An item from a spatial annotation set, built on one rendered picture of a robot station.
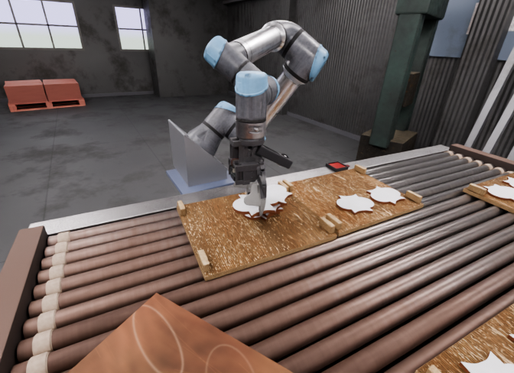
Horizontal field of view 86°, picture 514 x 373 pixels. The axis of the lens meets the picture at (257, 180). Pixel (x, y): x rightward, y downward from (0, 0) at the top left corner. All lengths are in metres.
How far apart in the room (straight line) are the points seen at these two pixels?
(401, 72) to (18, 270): 3.34
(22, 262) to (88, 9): 7.99
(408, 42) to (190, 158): 2.75
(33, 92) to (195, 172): 6.53
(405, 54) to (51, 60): 7.57
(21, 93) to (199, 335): 7.28
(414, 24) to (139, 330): 3.35
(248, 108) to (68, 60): 8.08
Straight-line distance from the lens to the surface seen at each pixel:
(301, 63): 1.08
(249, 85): 0.64
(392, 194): 1.16
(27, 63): 8.68
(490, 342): 0.78
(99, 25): 8.64
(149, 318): 0.53
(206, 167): 1.23
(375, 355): 0.67
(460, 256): 1.00
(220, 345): 0.48
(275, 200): 0.87
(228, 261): 0.75
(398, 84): 3.46
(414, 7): 3.47
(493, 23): 4.00
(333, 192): 1.10
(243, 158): 0.70
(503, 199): 1.42
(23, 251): 0.94
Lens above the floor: 1.45
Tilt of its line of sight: 27 degrees down
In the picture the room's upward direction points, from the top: 2 degrees clockwise
